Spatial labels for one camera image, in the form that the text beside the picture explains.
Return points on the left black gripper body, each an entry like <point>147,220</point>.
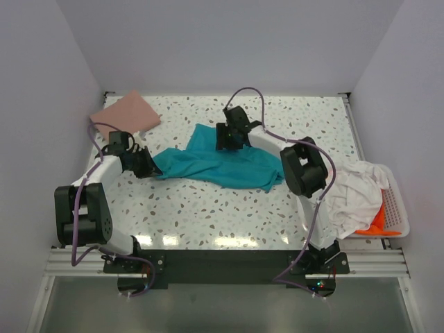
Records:
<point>140,164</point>

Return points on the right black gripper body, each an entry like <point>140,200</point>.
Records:
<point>226,137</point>

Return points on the teal t shirt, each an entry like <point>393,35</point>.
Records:
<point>248,168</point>

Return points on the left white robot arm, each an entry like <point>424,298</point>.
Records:
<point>82,213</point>

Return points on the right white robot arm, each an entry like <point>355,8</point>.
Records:
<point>304,170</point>

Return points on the folded pink t shirt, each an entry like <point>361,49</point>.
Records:
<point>130,113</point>

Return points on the white t shirt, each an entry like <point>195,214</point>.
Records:
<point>354,180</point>

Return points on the orange t shirt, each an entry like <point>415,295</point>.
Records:
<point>372,215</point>

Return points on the white plastic basket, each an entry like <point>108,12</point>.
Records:
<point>396,223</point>

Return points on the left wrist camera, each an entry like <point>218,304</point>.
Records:
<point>139,138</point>

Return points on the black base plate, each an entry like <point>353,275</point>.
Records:
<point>150,280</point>

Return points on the aluminium front rail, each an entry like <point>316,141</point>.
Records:
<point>251,263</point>

